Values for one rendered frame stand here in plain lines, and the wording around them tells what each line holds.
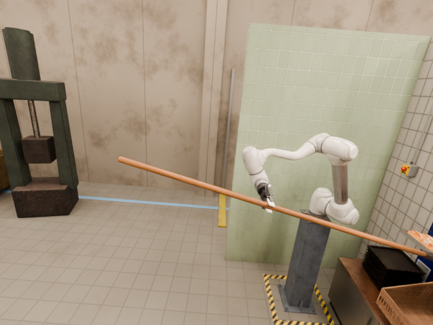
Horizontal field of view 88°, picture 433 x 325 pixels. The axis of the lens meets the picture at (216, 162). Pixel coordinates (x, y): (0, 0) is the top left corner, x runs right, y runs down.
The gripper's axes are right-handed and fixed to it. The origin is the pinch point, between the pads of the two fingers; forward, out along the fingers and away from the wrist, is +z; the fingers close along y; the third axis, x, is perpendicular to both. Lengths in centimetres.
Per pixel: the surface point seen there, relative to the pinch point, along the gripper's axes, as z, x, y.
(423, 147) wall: -91, -141, -54
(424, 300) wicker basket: -26, -150, 48
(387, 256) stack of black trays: -53, -133, 37
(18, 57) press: -191, 294, 0
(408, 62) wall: -123, -111, -120
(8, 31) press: -190, 306, -26
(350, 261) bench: -70, -122, 63
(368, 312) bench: -24, -116, 71
